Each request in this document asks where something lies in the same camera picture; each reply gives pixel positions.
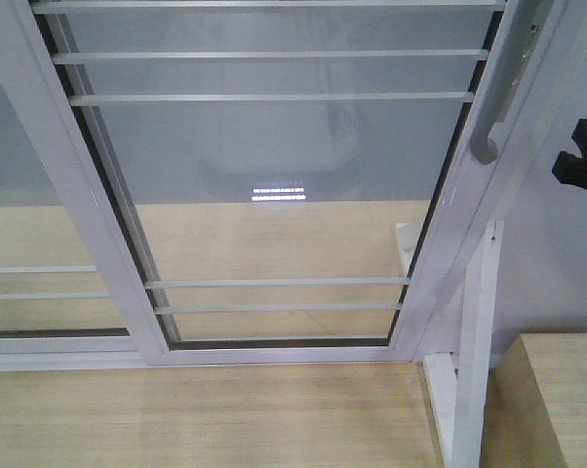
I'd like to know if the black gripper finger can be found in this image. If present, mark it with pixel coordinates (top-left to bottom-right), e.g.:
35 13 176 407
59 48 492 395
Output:
552 119 587 190

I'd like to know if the grey curved door handle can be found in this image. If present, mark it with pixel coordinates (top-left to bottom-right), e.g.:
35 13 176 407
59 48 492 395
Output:
469 1 540 165

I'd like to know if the white framed sliding glass door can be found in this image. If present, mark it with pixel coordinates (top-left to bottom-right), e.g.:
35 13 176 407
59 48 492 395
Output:
0 0 563 368

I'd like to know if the white fixed glass door panel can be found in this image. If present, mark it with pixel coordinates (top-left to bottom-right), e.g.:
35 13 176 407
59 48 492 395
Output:
0 46 146 357

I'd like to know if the light wooden box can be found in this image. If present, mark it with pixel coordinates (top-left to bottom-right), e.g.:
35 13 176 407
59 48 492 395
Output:
494 333 587 467

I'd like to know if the light wooden base board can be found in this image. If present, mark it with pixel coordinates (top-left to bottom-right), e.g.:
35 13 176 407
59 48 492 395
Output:
0 201 441 467

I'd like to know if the white side wall panel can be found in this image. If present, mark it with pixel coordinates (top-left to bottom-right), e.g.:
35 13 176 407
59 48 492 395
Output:
491 1 587 363

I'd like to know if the white rear support bracket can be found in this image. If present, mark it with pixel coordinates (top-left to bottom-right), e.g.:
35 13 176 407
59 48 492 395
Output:
395 218 424 276

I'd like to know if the white triangular support bracket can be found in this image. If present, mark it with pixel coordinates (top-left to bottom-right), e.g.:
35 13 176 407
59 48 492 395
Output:
423 220 504 467

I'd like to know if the white door frame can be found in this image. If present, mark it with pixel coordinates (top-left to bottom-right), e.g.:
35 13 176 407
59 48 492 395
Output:
0 0 587 374

